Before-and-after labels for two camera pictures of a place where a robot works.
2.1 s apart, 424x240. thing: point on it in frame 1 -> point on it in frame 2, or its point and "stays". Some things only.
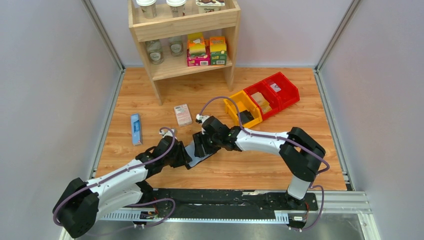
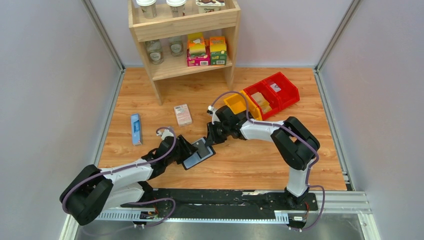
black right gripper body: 201,145 -> 214,133
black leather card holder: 190,150 stays
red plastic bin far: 289,94 stays
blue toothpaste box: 136,130 stays
